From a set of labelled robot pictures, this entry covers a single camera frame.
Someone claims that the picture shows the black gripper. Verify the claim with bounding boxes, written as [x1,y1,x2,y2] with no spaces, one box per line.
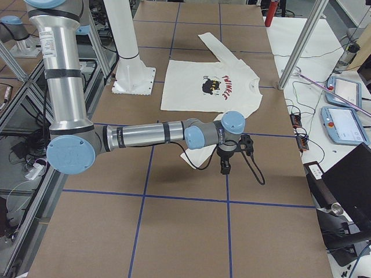
[217,147,234,174]

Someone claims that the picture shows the cream long-sleeve cat shirt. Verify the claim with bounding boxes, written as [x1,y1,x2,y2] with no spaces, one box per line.
[161,32,262,169]

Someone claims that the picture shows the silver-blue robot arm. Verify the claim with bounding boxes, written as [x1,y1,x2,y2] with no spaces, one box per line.
[26,1,245,175]

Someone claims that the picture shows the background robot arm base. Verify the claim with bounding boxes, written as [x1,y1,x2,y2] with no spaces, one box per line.
[1,15,41,58]

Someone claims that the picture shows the orange black adapter box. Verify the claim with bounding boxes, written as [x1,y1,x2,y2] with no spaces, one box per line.
[290,114,302,128]

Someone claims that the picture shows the black box with label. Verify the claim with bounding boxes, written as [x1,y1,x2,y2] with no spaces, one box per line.
[303,161,337,209]

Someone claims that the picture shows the near blue teach pendant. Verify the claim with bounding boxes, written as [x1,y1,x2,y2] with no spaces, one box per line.
[321,107,370,146]

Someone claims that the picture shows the blue teach pendant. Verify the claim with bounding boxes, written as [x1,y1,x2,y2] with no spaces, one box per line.
[321,107,370,146]
[326,76,362,107]

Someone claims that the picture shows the black monitor on stand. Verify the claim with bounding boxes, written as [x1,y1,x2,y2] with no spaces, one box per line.
[317,143,370,266]

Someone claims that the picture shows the reacher grabber stick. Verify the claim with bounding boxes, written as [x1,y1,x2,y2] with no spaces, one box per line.
[292,67,371,118]

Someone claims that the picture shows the far blue teach pendant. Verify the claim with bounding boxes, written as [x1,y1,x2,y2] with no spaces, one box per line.
[326,76,362,107]

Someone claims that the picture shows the red cylinder bottle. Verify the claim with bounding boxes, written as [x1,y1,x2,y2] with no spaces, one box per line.
[264,0,279,27]

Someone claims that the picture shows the white power strip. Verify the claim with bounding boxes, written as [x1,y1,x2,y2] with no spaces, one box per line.
[24,162,46,180]

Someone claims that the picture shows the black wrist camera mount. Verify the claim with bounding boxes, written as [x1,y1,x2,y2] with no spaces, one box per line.
[239,134,254,156]

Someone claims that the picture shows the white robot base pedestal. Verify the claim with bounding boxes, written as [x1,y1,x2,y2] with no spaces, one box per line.
[104,0,156,96]

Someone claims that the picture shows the aluminium frame post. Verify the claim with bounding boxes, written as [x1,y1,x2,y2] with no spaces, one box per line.
[278,0,329,90]

